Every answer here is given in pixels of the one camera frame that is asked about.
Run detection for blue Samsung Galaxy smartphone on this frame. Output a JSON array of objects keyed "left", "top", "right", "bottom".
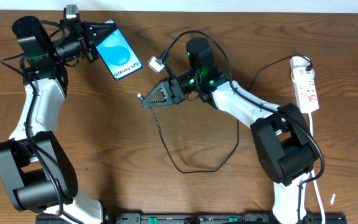
[{"left": 96, "top": 27, "right": 143, "bottom": 80}]

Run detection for black charger cable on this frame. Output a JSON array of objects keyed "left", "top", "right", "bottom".
[{"left": 136, "top": 55, "right": 314, "bottom": 174}]

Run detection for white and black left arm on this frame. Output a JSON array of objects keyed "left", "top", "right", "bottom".
[{"left": 0, "top": 14, "right": 117, "bottom": 223}]

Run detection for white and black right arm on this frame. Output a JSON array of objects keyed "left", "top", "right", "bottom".
[{"left": 138, "top": 37, "right": 324, "bottom": 223}]

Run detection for white power strip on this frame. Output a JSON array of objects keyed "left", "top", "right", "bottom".
[{"left": 290, "top": 56, "right": 319, "bottom": 113}]

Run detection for white paper scrap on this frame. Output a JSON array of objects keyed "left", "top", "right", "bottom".
[{"left": 330, "top": 194, "right": 336, "bottom": 205}]

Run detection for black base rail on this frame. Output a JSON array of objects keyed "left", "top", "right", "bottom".
[{"left": 35, "top": 213, "right": 347, "bottom": 224}]

